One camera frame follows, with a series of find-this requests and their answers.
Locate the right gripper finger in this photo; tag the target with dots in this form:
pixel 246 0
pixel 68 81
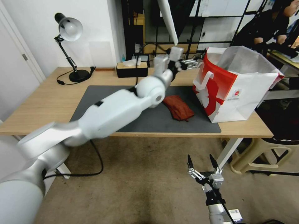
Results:
pixel 192 167
pixel 213 163

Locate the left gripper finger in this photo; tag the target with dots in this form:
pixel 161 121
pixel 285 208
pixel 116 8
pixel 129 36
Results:
pixel 190 61
pixel 190 67

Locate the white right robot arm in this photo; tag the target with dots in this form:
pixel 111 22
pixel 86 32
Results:
pixel 217 213

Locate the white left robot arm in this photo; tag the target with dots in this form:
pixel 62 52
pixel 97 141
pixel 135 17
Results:
pixel 112 116

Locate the red towel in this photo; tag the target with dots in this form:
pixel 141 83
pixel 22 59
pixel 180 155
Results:
pixel 178 108

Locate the red white takeout bag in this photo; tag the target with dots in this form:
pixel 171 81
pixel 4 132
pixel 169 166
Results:
pixel 231 93

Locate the white table leg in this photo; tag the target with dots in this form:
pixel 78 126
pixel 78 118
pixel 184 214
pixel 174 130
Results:
pixel 230 149
pixel 64 170

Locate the white power adapter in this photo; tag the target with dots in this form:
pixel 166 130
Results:
pixel 137 47

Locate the black tissue box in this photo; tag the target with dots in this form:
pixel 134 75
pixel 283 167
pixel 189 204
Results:
pixel 132 71

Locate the white tissue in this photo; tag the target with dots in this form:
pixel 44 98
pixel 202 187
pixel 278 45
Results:
pixel 130 63

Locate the beige plastic stool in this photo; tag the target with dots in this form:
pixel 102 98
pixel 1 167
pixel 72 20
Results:
pixel 259 156

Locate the white hanging panel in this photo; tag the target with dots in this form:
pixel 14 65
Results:
pixel 168 21

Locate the grey desk mat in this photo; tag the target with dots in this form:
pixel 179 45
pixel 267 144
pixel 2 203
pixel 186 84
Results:
pixel 151 121

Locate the brown wooden strip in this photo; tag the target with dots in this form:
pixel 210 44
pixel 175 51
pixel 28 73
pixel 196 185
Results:
pixel 105 69

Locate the person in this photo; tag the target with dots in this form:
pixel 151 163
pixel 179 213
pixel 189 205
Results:
pixel 264 25

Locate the white side desk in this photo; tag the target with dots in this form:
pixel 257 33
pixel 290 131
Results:
pixel 282 94

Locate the black desk lamp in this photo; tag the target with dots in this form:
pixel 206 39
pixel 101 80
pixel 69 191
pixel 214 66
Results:
pixel 70 28

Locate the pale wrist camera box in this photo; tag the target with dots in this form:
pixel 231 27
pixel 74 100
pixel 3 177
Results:
pixel 176 53
pixel 216 180

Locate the black metal shelf frame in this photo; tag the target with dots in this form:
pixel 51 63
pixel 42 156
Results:
pixel 194 35

